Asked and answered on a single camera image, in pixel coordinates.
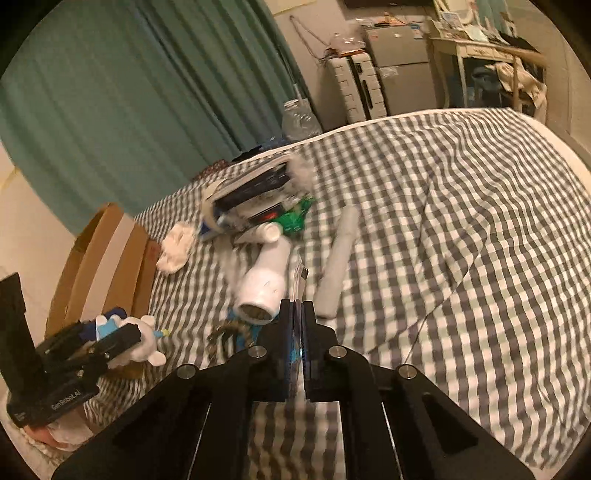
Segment green packet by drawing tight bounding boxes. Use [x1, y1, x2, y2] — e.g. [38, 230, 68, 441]
[277, 196, 317, 236]

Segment large clear water bottle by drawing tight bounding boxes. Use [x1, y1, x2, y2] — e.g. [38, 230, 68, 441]
[281, 98, 323, 142]

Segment white suitcase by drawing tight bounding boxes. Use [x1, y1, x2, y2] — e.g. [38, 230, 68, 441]
[326, 52, 387, 125]

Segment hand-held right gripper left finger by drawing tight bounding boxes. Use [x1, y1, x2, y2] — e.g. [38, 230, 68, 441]
[51, 299, 297, 480]

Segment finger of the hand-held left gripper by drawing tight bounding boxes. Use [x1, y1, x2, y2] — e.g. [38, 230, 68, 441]
[46, 325, 142, 378]
[37, 322, 99, 361]

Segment white and blue plush toy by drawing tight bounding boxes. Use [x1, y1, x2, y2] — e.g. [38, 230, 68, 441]
[90, 311, 168, 368]

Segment cream clothes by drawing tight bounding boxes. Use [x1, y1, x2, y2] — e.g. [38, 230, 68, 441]
[485, 60, 549, 123]

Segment braided brown cord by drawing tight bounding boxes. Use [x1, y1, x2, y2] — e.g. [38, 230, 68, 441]
[208, 320, 253, 366]

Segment wooden desk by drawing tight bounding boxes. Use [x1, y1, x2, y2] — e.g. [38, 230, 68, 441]
[427, 18, 548, 112]

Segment person's left forearm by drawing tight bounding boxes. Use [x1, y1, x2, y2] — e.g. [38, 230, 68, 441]
[25, 412, 96, 451]

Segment white hair dryer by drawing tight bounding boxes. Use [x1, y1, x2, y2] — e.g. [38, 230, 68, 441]
[233, 237, 293, 326]

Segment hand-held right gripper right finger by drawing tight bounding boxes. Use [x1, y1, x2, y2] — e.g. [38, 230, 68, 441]
[301, 300, 537, 480]

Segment clear plastic bag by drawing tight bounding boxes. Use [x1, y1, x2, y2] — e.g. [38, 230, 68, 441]
[323, 31, 368, 59]

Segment black basket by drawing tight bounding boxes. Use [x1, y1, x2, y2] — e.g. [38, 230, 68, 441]
[231, 136, 282, 162]

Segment white foam roll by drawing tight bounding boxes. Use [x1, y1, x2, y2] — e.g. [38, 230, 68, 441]
[315, 204, 360, 319]

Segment grey fridge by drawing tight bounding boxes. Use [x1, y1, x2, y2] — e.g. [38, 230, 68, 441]
[362, 24, 439, 116]

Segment brown cardboard box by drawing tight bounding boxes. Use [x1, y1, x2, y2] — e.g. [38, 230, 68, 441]
[45, 202, 163, 344]

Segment small white packet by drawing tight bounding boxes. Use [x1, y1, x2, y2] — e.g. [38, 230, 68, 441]
[288, 251, 310, 302]

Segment black and red box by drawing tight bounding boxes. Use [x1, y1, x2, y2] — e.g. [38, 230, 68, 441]
[250, 202, 284, 222]

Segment green curtain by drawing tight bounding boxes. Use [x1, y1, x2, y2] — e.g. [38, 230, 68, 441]
[0, 0, 308, 234]

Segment white tube bottle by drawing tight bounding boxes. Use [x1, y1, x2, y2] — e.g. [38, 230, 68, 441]
[235, 222, 282, 245]

